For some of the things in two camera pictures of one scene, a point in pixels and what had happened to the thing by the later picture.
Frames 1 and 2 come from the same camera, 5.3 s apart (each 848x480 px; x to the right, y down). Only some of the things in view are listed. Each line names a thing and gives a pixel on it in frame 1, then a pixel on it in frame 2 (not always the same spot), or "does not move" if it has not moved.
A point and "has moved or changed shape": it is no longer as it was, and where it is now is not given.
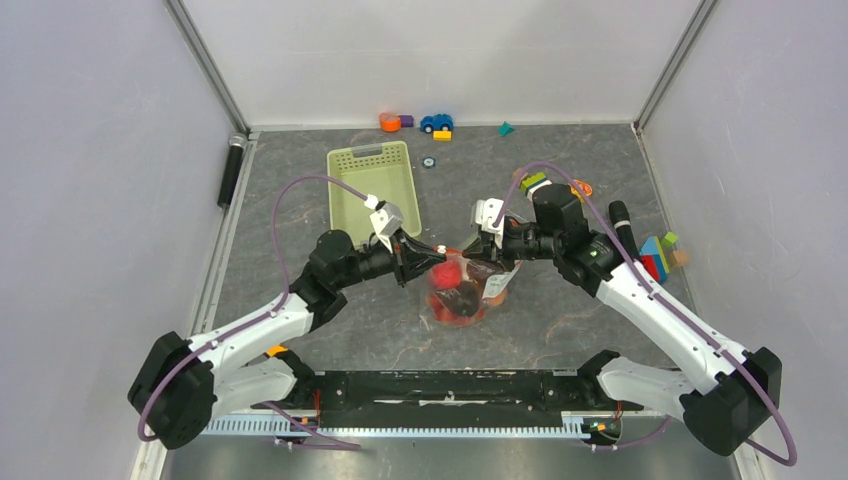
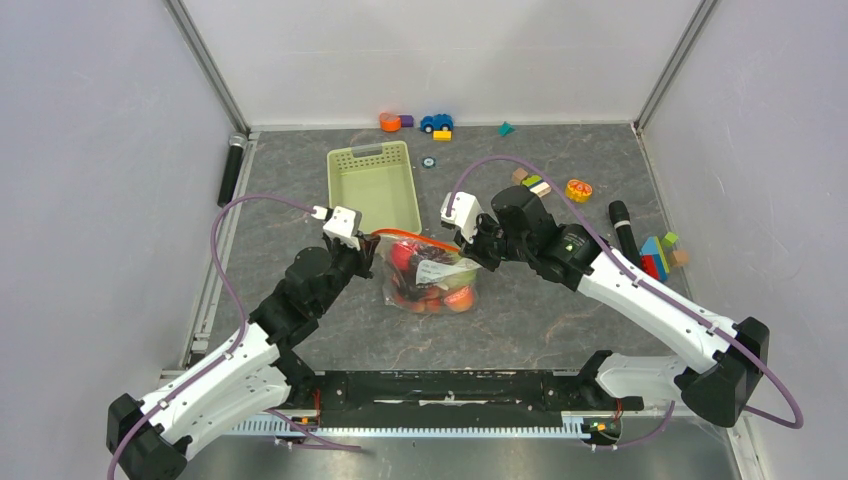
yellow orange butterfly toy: x=585 y=187 does not move
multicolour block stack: x=654 y=259 does not move
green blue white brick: x=533 y=182 does not move
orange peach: x=498 y=300 -> x=461 y=300
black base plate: x=452 y=398 does not move
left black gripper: x=411 y=258 -> x=364 y=256
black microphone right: x=621 y=221 does not move
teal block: x=505 y=128 does not move
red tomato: x=447 y=274 has moved or changed shape
